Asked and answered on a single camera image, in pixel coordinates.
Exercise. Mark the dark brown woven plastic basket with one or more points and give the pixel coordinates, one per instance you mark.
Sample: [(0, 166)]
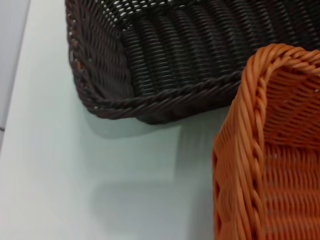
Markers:
[(175, 62)]

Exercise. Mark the orange woven plastic basket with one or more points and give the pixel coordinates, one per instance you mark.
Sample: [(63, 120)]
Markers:
[(287, 162)]

